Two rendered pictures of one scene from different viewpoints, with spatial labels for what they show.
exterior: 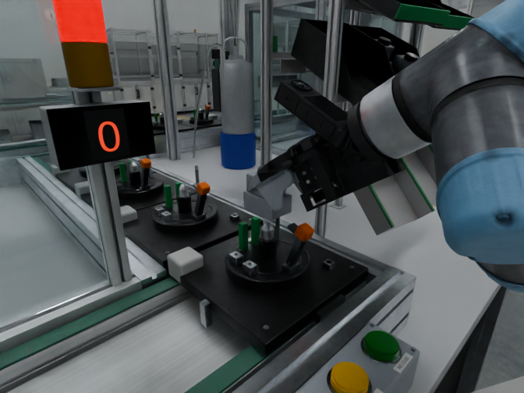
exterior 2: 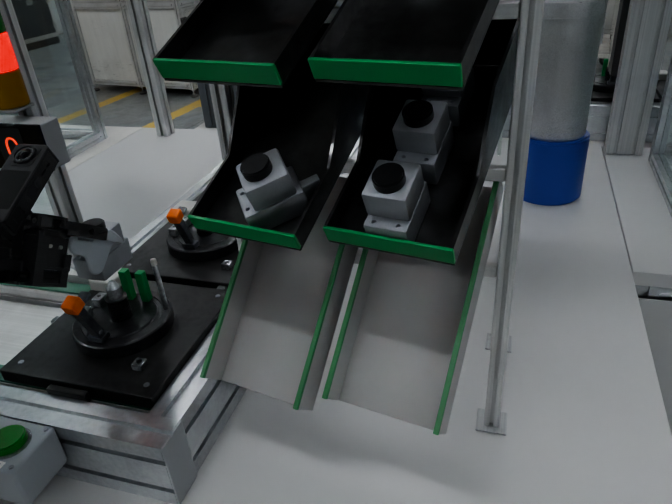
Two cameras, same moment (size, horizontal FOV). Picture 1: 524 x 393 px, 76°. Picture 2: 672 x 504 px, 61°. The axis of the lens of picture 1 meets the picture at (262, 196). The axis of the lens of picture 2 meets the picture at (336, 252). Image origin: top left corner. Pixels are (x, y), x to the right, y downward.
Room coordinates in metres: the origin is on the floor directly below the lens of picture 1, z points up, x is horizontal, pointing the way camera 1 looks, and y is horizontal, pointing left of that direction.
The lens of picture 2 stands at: (0.45, -0.76, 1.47)
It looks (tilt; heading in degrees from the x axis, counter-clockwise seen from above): 31 degrees down; 63
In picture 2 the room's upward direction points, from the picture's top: 5 degrees counter-clockwise
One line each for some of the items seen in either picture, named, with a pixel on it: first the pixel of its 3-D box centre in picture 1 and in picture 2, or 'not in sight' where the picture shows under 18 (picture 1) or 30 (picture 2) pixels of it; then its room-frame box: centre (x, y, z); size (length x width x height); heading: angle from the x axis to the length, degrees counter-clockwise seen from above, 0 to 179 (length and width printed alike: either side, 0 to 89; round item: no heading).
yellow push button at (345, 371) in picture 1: (348, 382); not in sight; (0.27, -0.10, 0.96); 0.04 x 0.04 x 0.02
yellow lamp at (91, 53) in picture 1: (88, 65); (6, 88); (0.44, 0.21, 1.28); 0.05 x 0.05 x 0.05
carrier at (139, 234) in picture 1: (184, 201); (203, 221); (0.67, 0.17, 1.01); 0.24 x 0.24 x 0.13; 44
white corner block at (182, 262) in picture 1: (185, 264); (110, 283); (0.49, 0.13, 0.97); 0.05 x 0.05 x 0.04; 43
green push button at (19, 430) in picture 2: (380, 347); (9, 442); (0.32, -0.15, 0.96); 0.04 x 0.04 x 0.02
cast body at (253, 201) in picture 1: (263, 188); (104, 242); (0.49, 0.00, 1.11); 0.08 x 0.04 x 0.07; 44
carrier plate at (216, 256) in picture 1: (267, 270); (127, 332); (0.48, -0.01, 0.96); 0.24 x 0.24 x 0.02; 43
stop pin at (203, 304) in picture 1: (206, 313); not in sight; (0.40, 0.08, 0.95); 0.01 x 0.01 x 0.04; 43
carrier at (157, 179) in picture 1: (134, 175); not in sight; (0.85, 0.34, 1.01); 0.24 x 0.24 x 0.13; 44
